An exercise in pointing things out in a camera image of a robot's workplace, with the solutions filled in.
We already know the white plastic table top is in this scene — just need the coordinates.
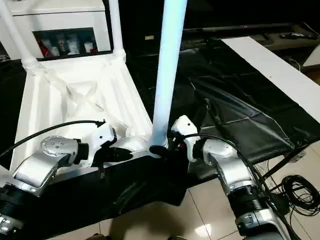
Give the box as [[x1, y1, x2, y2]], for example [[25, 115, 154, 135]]
[[9, 51, 173, 176]]

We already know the black plastic mat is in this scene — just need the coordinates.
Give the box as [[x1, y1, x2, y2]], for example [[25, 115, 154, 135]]
[[0, 37, 320, 226]]

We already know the white printed carton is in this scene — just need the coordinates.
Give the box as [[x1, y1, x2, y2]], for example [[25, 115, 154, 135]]
[[66, 36, 79, 56]]

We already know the black electronic box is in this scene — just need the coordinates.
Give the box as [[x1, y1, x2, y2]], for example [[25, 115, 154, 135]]
[[294, 151, 308, 164]]

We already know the small red figure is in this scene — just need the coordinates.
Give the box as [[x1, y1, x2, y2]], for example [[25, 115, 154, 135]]
[[40, 41, 50, 59]]

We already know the white flat board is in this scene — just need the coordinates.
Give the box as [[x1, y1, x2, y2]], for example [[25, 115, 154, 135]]
[[221, 36, 320, 119]]

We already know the black horizontal bar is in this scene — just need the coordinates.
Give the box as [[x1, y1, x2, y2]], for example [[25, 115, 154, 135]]
[[183, 22, 294, 33]]

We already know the tall black cabinet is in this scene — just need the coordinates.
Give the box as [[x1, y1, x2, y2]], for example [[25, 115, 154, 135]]
[[103, 0, 166, 59]]

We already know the white cabinet with glass doors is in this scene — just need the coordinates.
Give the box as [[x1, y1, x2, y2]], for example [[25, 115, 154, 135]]
[[0, 0, 113, 61]]

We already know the black remote control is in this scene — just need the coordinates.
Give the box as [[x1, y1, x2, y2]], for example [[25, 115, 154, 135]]
[[279, 32, 318, 40]]

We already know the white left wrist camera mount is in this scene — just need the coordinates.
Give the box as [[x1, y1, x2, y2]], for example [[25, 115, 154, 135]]
[[86, 121, 118, 169]]

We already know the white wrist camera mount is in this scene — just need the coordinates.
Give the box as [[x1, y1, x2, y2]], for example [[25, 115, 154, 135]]
[[86, 121, 118, 169], [171, 114, 201, 164]]

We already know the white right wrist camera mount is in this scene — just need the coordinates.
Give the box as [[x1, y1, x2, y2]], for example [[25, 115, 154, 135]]
[[171, 114, 201, 164]]

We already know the black stand base with cables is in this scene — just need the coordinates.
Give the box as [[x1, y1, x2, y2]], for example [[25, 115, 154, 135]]
[[249, 154, 320, 240]]

